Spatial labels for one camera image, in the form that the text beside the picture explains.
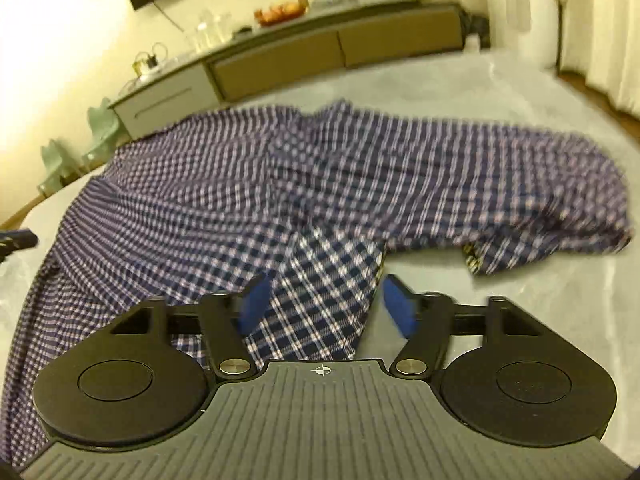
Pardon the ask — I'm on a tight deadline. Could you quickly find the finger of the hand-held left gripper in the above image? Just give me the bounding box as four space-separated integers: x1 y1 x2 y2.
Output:
0 229 40 257

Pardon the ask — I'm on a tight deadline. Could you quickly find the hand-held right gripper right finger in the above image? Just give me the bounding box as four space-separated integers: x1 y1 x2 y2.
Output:
382 275 546 380

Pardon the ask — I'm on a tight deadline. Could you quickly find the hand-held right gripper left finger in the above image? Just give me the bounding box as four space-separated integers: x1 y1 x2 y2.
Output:
107 274 274 379

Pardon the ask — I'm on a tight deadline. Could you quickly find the blue plaid shirt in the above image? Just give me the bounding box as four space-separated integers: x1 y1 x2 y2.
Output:
0 100 636 471

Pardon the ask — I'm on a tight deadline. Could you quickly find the pale green plastic chair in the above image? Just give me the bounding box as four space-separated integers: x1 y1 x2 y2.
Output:
84 97 122 162
38 142 77 197

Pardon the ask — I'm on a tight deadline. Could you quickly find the grey brown TV cabinet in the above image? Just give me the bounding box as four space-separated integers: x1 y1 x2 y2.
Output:
107 2 463 141

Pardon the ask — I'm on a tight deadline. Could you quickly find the clear glass jar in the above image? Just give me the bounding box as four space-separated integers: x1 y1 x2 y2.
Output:
200 10 221 45
189 22 211 52

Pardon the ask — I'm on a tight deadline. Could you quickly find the red fruit bowl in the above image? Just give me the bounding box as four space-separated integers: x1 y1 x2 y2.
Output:
254 0 309 27

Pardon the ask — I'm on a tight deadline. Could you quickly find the white standing air conditioner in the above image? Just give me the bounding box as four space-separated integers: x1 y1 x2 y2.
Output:
482 0 559 69

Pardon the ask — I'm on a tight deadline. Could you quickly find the white curtain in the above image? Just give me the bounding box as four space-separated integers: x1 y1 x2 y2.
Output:
559 0 640 122

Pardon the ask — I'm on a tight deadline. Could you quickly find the black television cable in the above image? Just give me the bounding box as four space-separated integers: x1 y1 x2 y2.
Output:
151 1 201 36

